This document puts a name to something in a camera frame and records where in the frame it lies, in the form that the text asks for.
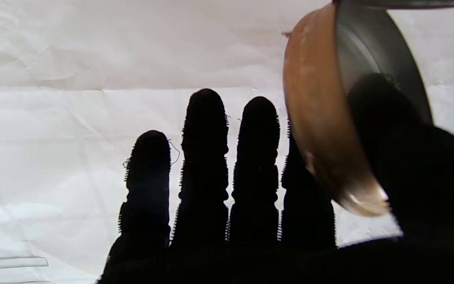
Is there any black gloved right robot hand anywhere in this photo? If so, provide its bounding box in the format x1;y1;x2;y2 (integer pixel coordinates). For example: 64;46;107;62
97;73;454;284

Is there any white printed backdrop cloth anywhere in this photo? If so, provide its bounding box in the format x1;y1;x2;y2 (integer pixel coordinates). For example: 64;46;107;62
0;0;454;284

